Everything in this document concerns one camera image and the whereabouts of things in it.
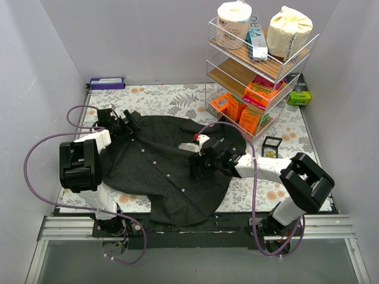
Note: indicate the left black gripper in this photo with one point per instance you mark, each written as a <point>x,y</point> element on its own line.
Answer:
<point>125,123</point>

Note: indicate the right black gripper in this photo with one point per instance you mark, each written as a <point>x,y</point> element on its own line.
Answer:
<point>198,163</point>

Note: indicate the black pinstriped shirt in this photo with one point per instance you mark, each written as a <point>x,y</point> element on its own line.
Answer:
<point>151,163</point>

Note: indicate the gold brooch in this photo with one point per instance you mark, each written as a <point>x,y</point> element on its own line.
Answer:
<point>271,154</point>

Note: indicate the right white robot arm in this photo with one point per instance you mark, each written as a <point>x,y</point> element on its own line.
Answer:
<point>307,184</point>

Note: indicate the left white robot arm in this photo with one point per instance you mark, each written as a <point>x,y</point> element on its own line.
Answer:
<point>79,161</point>

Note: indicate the black brooch display box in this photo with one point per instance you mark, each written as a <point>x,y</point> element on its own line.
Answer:
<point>270,144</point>

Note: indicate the purple flat box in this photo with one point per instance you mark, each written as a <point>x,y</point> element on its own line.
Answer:
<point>107,83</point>

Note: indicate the orange box left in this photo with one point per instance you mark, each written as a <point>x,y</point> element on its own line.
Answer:
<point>227,104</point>

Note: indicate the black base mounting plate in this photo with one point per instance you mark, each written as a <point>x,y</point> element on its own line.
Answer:
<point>225,230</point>

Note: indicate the orange pink snack box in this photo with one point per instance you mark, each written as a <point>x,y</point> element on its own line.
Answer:
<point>260,91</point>

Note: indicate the green black box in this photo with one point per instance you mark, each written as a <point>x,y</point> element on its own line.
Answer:
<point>300,94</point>

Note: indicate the blue white toothpaste box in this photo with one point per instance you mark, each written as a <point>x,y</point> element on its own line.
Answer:
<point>257,41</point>

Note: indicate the white toilet paper roll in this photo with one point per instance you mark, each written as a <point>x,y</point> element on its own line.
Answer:
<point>232,24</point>

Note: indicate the cream toilet paper roll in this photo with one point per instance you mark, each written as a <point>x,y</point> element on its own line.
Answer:
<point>288,33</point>

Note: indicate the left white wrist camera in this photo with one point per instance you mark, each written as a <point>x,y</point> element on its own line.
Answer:
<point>111,110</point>

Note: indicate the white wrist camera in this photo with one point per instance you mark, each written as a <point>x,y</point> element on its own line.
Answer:
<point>111,110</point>
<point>200,140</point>

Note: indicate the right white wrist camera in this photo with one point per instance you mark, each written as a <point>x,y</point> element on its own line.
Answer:
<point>200,140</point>

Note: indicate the white wire shelf rack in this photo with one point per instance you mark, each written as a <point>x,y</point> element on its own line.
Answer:
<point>232,70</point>

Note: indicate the aluminium frame rail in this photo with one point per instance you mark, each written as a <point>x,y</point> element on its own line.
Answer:
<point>61,229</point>

